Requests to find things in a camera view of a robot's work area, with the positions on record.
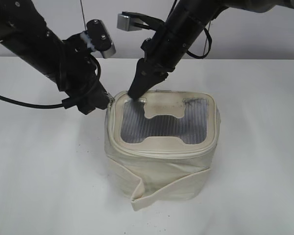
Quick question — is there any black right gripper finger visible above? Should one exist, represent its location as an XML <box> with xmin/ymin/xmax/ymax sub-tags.
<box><xmin>127</xmin><ymin>58</ymin><xmax>169</xmax><ymax>99</ymax></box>

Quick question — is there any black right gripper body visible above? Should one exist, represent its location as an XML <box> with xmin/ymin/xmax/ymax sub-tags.
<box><xmin>140</xmin><ymin>23</ymin><xmax>186</xmax><ymax>73</ymax></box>

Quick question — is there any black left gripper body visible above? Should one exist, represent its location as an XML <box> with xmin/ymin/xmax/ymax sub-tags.
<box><xmin>58</xmin><ymin>34</ymin><xmax>105</xmax><ymax>115</ymax></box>

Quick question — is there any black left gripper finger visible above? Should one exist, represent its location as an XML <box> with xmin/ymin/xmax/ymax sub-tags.
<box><xmin>98</xmin><ymin>84</ymin><xmax>113</xmax><ymax>110</ymax></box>

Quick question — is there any cream canvas zipper bag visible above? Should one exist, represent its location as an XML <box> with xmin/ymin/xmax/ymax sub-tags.
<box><xmin>105</xmin><ymin>91</ymin><xmax>221</xmax><ymax>211</ymax></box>

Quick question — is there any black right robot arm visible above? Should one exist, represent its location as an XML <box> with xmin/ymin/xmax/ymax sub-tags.
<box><xmin>122</xmin><ymin>0</ymin><xmax>294</xmax><ymax>100</ymax></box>

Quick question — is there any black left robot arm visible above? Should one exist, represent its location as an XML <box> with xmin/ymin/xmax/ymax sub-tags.
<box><xmin>0</xmin><ymin>0</ymin><xmax>116</xmax><ymax>115</ymax></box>

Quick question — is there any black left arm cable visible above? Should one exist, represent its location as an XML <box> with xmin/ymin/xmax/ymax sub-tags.
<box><xmin>0</xmin><ymin>55</ymin><xmax>101</xmax><ymax>109</ymax></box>

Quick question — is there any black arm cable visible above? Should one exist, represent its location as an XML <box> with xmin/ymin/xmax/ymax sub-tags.
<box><xmin>0</xmin><ymin>55</ymin><xmax>101</xmax><ymax>109</ymax></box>
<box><xmin>186</xmin><ymin>21</ymin><xmax>213</xmax><ymax>59</ymax></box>

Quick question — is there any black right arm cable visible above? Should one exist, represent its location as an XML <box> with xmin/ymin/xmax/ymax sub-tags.
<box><xmin>186</xmin><ymin>21</ymin><xmax>213</xmax><ymax>59</ymax></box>

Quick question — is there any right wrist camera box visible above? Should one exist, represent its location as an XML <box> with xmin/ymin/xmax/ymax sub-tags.
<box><xmin>117</xmin><ymin>12</ymin><xmax>147</xmax><ymax>31</ymax></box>

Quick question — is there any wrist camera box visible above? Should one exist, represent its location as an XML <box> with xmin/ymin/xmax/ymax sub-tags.
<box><xmin>86</xmin><ymin>19</ymin><xmax>116</xmax><ymax>59</ymax></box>
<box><xmin>117</xmin><ymin>12</ymin><xmax>147</xmax><ymax>31</ymax></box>

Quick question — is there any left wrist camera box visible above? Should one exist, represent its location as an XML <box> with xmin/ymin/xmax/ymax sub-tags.
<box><xmin>86</xmin><ymin>19</ymin><xmax>116</xmax><ymax>59</ymax></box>

